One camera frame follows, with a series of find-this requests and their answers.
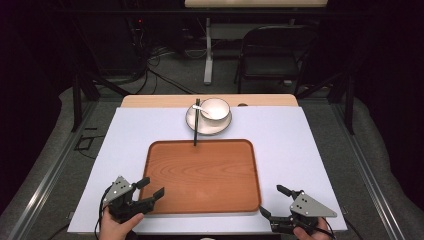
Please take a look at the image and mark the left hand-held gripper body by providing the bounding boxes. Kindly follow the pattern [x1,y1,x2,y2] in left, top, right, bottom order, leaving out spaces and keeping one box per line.
[102,175,156,224]

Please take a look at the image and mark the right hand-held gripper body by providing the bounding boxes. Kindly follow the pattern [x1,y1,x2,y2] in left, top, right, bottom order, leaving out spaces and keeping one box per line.
[269,190,338,235]

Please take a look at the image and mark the wooden tray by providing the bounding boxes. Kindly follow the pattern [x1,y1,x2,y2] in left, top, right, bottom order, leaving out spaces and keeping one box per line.
[138,138,262,215]

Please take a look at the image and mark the black chopsticks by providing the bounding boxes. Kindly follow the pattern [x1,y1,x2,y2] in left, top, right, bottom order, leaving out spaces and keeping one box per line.
[193,98,201,147]

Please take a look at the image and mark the white plate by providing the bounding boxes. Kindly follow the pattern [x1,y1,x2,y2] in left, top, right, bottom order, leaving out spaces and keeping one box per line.
[185,101,233,136]

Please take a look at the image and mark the white spoon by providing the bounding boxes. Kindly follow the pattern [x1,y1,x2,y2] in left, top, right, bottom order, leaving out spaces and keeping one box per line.
[191,104,210,116]

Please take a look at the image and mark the white bowl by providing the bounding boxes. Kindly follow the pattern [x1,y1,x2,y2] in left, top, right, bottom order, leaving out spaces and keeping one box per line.
[199,97,231,122]

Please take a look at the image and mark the person's right hand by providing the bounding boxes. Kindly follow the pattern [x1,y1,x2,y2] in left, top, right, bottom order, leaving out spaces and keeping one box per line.
[293,216,334,240]

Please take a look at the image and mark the person's left hand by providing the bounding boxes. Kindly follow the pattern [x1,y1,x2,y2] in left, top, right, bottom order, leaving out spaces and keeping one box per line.
[98,209,145,240]

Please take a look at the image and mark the white table mat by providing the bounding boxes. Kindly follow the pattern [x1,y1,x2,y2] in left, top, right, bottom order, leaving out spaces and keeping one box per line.
[67,106,348,234]

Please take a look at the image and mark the black metal stand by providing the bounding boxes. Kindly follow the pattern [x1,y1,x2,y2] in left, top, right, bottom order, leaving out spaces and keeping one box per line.
[295,71,356,136]
[70,70,132,133]

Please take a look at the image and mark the black folding chair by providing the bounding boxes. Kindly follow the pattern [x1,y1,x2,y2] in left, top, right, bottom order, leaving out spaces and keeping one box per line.
[234,24,318,95]

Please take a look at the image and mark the white desk leg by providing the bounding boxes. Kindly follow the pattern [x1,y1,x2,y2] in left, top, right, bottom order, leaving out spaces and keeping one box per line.
[203,17,214,86]

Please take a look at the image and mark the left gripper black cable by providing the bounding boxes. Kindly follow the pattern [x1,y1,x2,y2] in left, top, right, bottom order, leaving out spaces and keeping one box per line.
[94,185,113,240]

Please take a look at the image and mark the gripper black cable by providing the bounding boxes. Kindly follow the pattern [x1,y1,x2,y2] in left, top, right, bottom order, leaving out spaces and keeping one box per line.
[293,216,338,240]
[94,185,113,240]

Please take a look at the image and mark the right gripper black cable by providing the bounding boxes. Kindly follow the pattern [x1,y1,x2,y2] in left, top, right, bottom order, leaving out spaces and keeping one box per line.
[293,216,338,240]

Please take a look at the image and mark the bundle of floor cables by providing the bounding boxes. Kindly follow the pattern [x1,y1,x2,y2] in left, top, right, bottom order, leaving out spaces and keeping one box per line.
[128,18,201,96]

